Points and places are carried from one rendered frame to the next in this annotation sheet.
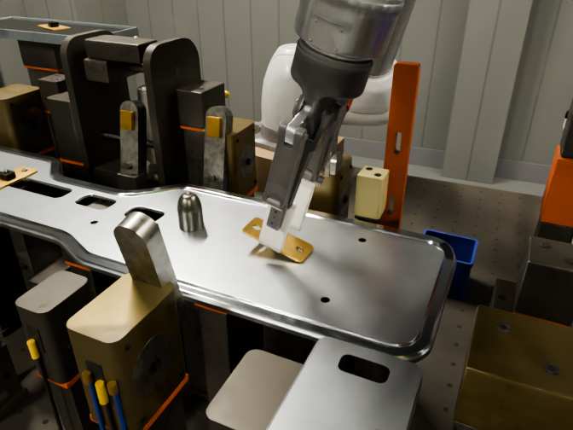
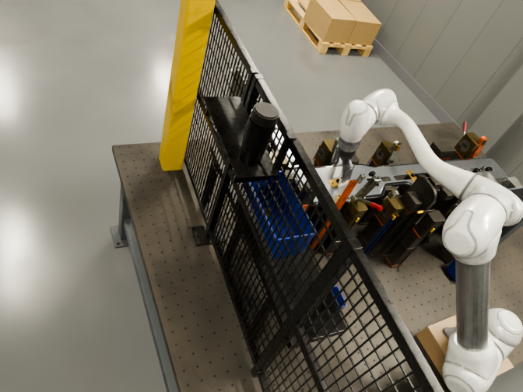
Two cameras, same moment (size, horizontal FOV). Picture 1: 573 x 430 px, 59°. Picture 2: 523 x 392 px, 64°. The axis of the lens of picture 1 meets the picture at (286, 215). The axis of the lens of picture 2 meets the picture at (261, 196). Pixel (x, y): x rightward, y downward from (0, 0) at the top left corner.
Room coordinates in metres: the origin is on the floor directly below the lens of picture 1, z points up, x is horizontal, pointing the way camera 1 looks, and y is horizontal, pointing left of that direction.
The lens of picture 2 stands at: (0.93, -1.44, 2.23)
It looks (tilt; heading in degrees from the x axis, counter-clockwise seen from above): 45 degrees down; 117
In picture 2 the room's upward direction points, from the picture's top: 23 degrees clockwise
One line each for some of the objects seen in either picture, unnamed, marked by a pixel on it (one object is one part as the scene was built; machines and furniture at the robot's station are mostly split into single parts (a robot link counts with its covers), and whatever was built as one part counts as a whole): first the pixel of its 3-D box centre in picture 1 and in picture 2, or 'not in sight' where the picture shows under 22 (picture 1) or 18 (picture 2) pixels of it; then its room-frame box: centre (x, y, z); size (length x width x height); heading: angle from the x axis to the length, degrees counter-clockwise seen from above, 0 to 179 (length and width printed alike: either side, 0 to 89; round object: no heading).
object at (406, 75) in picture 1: (387, 239); (329, 219); (0.62, -0.15, 0.95); 0.03 x 0.01 x 0.50; 65
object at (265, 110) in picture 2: not in sight; (257, 135); (0.45, -0.67, 1.52); 0.07 x 0.07 x 0.18
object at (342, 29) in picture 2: not in sight; (331, 15); (-1.63, 3.33, 0.21); 1.14 x 0.78 x 0.43; 158
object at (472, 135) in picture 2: not in sight; (454, 159); (0.78, 1.05, 0.88); 0.14 x 0.09 x 0.36; 155
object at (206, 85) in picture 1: (210, 200); (391, 225); (0.82, 0.14, 0.91); 0.07 x 0.05 x 0.42; 155
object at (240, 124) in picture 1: (239, 223); (377, 229); (0.78, 0.09, 0.88); 0.11 x 0.07 x 0.37; 155
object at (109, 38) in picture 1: (148, 172); (414, 216); (0.86, 0.26, 0.95); 0.18 x 0.13 x 0.49; 65
